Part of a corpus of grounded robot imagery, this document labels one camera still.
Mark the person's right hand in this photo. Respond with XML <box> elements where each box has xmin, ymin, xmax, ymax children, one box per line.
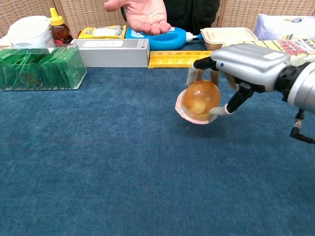
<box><xmin>103</xmin><ymin>0</ymin><xmax>172</xmax><ymax>36</ymax></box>

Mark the robot right five-finger hand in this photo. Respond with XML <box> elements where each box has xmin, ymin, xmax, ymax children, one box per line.
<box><xmin>186</xmin><ymin>43</ymin><xmax>291</xmax><ymax>117</ymax></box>

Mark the small round snack cup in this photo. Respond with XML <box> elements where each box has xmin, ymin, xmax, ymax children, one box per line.
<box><xmin>175</xmin><ymin>79</ymin><xmax>221</xmax><ymax>125</ymax></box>

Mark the person's black jacket torso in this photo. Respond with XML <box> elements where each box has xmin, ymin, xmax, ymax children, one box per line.
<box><xmin>120</xmin><ymin>0</ymin><xmax>221</xmax><ymax>35</ymax></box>

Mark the blue detergent bottle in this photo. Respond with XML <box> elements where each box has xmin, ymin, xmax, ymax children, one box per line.
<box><xmin>125</xmin><ymin>26</ymin><xmax>204</xmax><ymax>51</ymax></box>

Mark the beige lidded food container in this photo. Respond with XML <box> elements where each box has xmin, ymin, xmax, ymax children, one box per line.
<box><xmin>200</xmin><ymin>27</ymin><xmax>259</xmax><ymax>51</ymax></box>

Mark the yellow snack bag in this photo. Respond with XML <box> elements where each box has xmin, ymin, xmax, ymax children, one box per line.
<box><xmin>77</xmin><ymin>25</ymin><xmax>127</xmax><ymax>40</ymax></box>

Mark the yellow sponge multipack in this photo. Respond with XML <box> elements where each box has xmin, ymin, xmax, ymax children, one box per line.
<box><xmin>221</xmin><ymin>37</ymin><xmax>315</xmax><ymax>67</ymax></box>

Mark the white tissue pack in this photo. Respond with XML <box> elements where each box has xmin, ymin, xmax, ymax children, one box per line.
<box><xmin>253</xmin><ymin>13</ymin><xmax>315</xmax><ymax>41</ymax></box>

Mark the long silver box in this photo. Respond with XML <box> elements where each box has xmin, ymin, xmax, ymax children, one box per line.
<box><xmin>69</xmin><ymin>38</ymin><xmax>151</xmax><ymax>68</ymax></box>

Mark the yellow plastic tray with holes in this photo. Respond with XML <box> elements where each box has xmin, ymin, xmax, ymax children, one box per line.
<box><xmin>148</xmin><ymin>50</ymin><xmax>214</xmax><ymax>69</ymax></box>

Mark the woven folding screen panel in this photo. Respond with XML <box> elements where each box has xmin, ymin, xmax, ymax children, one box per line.
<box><xmin>0</xmin><ymin>0</ymin><xmax>56</xmax><ymax>39</ymax></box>
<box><xmin>220</xmin><ymin>0</ymin><xmax>315</xmax><ymax>28</ymax></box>
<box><xmin>53</xmin><ymin>0</ymin><xmax>128</xmax><ymax>37</ymax></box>

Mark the honey bottle with yellow cap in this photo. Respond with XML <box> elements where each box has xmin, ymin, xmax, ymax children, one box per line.
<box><xmin>49</xmin><ymin>7</ymin><xmax>74</xmax><ymax>45</ymax></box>

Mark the clear box of green sachets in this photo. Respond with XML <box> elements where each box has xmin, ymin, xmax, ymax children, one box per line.
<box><xmin>0</xmin><ymin>44</ymin><xmax>88</xmax><ymax>91</ymax></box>

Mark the white plastic jug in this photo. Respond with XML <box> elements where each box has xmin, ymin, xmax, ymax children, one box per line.
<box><xmin>7</xmin><ymin>15</ymin><xmax>56</xmax><ymax>49</ymax></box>

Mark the blue table cloth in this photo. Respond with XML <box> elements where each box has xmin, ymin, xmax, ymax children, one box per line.
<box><xmin>0</xmin><ymin>39</ymin><xmax>315</xmax><ymax>236</ymax></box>

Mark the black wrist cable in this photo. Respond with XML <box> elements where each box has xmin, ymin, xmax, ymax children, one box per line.
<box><xmin>289</xmin><ymin>107</ymin><xmax>315</xmax><ymax>145</ymax></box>

